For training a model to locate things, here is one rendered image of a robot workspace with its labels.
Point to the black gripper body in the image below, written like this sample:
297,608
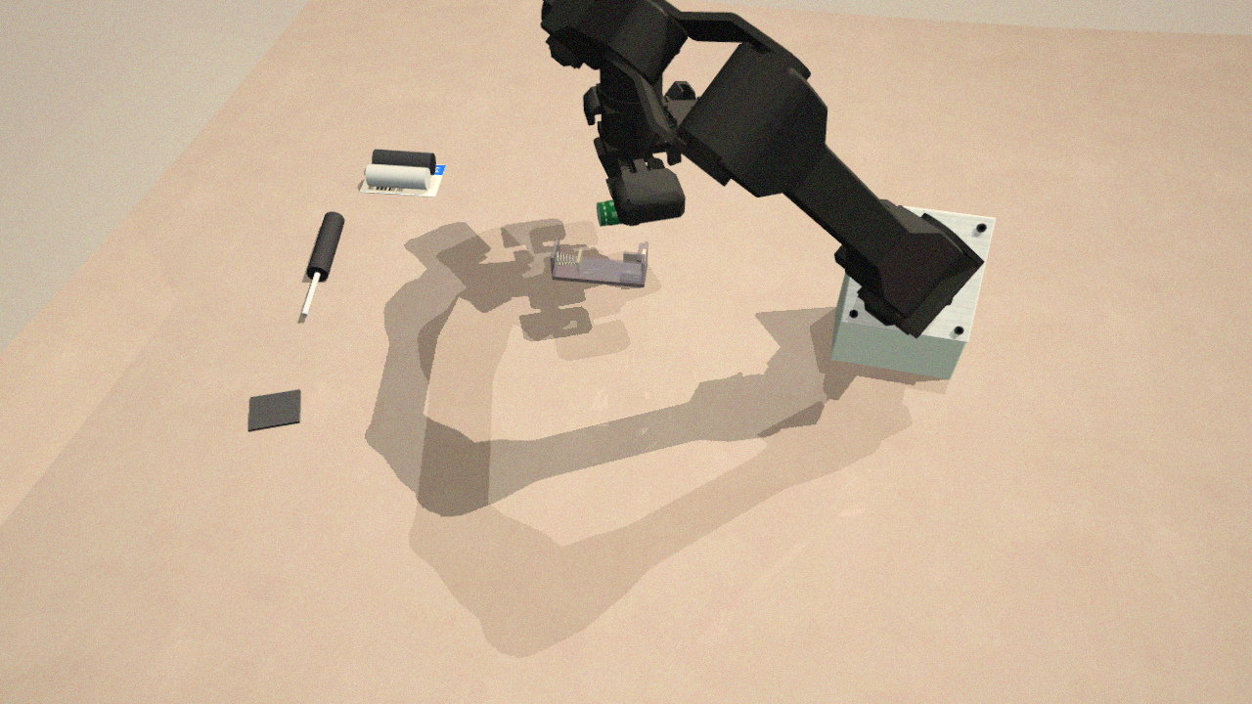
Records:
642,194

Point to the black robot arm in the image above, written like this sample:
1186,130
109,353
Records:
760,123

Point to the dark grey flat panel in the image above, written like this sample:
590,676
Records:
268,411

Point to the green battery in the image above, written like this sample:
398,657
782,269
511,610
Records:
606,212

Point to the black screwdriver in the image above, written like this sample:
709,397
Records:
323,254

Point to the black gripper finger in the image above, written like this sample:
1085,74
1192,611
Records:
610,166
609,182

